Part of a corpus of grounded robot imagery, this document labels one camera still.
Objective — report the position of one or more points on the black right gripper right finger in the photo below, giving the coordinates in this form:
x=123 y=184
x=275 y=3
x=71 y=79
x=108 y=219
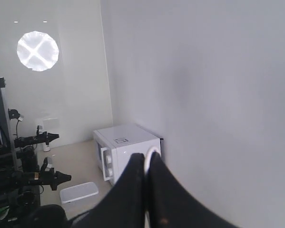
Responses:
x=170 y=205

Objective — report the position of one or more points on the white lidded plastic container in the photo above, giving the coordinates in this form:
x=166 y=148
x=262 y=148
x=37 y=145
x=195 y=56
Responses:
x=78 y=192

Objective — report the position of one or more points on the white microwave oven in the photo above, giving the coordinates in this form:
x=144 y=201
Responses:
x=115 y=145

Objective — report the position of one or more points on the black background robot arm far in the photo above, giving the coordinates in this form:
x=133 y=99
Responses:
x=21 y=142

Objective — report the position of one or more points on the round white wall light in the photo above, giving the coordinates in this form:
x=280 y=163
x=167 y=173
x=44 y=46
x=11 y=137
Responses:
x=37 y=51

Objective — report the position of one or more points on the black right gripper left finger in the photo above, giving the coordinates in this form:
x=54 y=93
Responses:
x=123 y=206

